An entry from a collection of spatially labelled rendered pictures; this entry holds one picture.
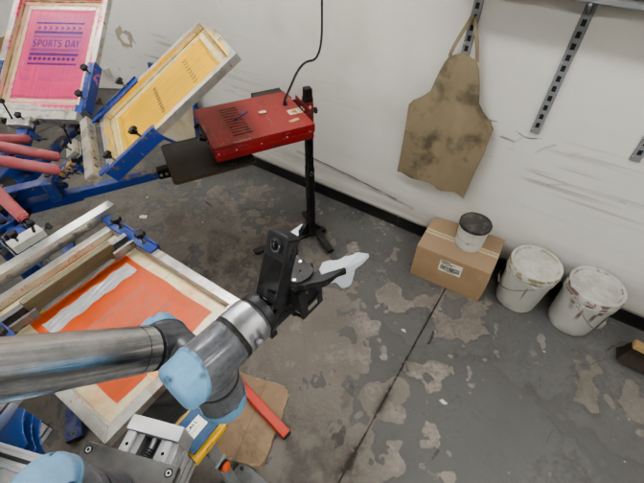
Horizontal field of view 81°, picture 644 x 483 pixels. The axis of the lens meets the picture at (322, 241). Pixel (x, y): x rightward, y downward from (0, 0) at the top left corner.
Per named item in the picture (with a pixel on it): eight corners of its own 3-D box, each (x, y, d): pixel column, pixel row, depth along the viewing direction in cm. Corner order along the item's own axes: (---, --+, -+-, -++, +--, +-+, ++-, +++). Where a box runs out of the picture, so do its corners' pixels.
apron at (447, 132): (471, 195, 254) (533, 22, 179) (467, 200, 250) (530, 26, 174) (399, 169, 275) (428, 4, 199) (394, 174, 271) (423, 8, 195)
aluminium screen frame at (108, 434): (245, 307, 143) (243, 301, 140) (109, 448, 110) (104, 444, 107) (116, 227, 174) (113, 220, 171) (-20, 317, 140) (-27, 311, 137)
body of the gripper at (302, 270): (295, 280, 70) (247, 324, 64) (287, 246, 65) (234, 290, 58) (327, 298, 66) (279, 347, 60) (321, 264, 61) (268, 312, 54)
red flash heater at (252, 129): (289, 105, 246) (288, 87, 237) (320, 139, 217) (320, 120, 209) (196, 126, 227) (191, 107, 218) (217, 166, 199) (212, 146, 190)
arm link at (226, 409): (216, 361, 70) (202, 331, 62) (259, 401, 65) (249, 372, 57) (180, 394, 66) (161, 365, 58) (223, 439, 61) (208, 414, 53)
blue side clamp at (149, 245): (163, 254, 163) (158, 243, 158) (154, 262, 160) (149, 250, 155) (120, 227, 175) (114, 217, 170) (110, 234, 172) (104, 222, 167)
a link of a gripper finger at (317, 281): (340, 263, 64) (290, 275, 63) (339, 255, 63) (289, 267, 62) (349, 282, 61) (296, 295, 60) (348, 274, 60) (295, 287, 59)
